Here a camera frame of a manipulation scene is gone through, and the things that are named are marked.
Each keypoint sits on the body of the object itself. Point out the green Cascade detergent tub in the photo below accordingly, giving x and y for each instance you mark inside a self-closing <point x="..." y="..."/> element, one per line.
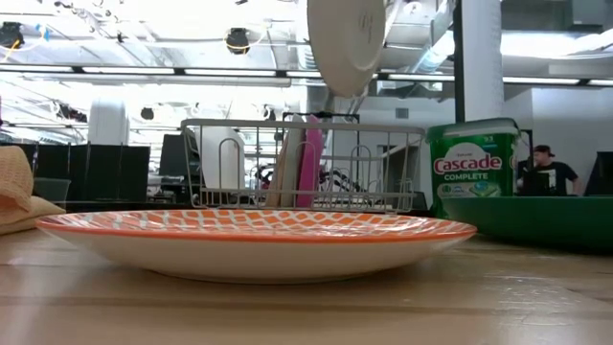
<point x="471" y="163"/>

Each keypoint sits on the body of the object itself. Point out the orange patterned plate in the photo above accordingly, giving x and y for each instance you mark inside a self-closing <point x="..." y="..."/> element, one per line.
<point x="258" y="259"/>

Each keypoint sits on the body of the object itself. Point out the black ceiling dome camera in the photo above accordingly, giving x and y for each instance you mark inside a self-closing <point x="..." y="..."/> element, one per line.
<point x="238" y="39"/>

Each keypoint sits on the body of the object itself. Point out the beige ceramic plate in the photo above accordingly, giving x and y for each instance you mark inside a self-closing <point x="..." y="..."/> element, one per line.
<point x="287" y="163"/>

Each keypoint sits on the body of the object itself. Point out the blue-rimmed cream plate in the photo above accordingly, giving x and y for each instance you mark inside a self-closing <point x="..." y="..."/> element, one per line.
<point x="345" y="43"/>

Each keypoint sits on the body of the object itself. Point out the green bowl white inside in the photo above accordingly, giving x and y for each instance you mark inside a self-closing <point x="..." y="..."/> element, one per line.
<point x="527" y="223"/>

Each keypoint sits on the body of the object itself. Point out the green storage bin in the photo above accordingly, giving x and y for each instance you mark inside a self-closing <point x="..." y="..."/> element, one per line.
<point x="50" y="189"/>

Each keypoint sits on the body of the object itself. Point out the white cylindrical appliance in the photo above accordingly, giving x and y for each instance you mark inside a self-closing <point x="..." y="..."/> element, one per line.
<point x="107" y="122"/>

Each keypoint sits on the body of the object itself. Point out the ceiling light rail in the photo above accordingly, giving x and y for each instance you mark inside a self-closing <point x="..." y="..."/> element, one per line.
<point x="230" y="71"/>

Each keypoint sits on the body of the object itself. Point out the black monitor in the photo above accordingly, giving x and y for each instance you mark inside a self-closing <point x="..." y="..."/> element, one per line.
<point x="601" y="175"/>
<point x="174" y="153"/>

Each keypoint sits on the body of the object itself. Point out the black partition panels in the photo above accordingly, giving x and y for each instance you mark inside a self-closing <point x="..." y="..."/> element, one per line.
<point x="110" y="172"/>

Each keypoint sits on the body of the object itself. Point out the black aluminium rig frame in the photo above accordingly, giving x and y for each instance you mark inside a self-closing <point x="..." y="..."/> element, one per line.
<point x="120" y="206"/>

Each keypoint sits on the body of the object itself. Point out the magenta plate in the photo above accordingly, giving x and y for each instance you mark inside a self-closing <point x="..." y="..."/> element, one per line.
<point x="311" y="163"/>

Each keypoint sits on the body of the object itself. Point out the yellow cloth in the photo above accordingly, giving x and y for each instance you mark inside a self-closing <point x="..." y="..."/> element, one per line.
<point x="14" y="187"/>

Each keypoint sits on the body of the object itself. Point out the person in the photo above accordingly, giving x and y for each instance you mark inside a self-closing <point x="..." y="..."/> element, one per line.
<point x="551" y="175"/>

